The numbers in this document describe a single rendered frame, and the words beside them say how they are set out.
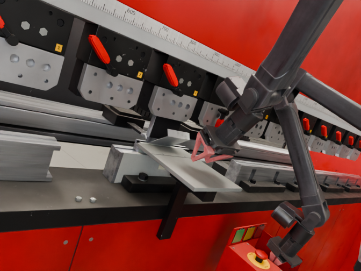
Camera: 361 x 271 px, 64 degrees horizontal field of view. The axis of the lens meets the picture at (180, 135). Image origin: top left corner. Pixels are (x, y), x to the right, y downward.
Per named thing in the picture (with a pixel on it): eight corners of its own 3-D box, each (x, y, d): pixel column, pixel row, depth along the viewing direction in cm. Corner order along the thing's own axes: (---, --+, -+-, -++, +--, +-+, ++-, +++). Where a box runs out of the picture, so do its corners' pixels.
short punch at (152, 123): (146, 143, 85) (157, 113, 83) (143, 141, 87) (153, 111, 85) (172, 147, 92) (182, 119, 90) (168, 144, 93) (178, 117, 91)
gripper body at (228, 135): (200, 128, 70) (220, 108, 67) (225, 134, 77) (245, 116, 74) (210, 150, 67) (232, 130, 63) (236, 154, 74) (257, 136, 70)
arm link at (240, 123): (258, 114, 62) (269, 116, 66) (241, 92, 65) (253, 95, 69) (236, 134, 66) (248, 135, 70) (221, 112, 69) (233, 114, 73)
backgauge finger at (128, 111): (135, 141, 88) (139, 126, 87) (101, 115, 106) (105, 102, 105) (165, 145, 96) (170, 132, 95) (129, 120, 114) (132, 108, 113)
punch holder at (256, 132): (237, 134, 104) (255, 91, 101) (221, 126, 110) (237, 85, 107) (260, 139, 114) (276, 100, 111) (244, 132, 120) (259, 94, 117)
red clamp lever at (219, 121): (215, 138, 91) (226, 109, 90) (207, 134, 94) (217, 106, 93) (219, 139, 93) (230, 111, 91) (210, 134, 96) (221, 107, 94)
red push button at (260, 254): (259, 268, 84) (264, 257, 84) (248, 259, 87) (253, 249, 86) (266, 265, 87) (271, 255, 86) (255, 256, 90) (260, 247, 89)
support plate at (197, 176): (193, 191, 63) (194, 187, 63) (136, 145, 82) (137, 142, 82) (241, 191, 75) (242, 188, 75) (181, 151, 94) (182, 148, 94)
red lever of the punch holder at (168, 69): (172, 63, 71) (185, 94, 77) (163, 61, 74) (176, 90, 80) (166, 67, 70) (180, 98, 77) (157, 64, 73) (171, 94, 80)
